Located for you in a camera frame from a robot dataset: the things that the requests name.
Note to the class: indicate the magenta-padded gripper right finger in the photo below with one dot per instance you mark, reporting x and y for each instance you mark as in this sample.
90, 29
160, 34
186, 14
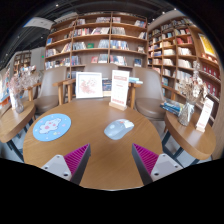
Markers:
146, 160

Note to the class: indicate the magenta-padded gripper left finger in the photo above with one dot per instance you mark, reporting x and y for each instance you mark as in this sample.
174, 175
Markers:
77, 160

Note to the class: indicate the grey computer mouse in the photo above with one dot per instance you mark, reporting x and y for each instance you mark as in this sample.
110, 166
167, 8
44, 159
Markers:
116, 130

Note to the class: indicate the round blue mouse pad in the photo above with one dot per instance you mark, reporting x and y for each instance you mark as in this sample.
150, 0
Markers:
51, 127

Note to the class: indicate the round wooden side table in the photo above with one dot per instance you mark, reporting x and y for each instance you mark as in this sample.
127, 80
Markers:
190, 136
15, 121

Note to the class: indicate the stack of blue books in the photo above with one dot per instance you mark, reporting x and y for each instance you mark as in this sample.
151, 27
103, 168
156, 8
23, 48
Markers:
171, 107

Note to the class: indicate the glass vase with dried flowers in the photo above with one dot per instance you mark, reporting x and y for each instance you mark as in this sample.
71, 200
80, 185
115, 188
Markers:
186, 115

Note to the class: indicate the brown padded wooden armchair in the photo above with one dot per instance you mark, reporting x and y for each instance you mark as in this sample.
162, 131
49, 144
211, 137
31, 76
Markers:
150, 100
50, 86
106, 70

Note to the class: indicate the small white table sign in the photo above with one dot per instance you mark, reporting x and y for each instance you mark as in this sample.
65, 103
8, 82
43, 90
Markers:
204, 115

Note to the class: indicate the white framed floral picture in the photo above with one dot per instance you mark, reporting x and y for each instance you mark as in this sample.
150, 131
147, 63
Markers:
89, 85

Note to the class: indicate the white sign on wooden base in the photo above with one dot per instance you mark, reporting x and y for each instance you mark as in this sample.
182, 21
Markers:
119, 88

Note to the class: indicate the dark blue book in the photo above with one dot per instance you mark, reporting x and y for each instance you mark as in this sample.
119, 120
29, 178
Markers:
107, 86

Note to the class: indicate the teal books on armrest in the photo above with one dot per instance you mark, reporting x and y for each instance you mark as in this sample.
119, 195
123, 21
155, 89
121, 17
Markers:
135, 80

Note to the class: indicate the curved wooden bookshelf with books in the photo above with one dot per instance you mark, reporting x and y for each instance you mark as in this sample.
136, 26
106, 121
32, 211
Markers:
180, 56

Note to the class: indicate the small distant wooden bookshelf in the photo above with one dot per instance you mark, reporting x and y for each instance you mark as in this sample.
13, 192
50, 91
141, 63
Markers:
21, 61

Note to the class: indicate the wide wooden bookshelf with books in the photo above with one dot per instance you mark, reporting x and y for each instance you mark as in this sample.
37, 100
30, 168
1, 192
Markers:
96, 43

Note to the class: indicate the white hanging ceiling banner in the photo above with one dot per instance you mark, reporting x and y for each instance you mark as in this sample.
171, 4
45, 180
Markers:
38, 22

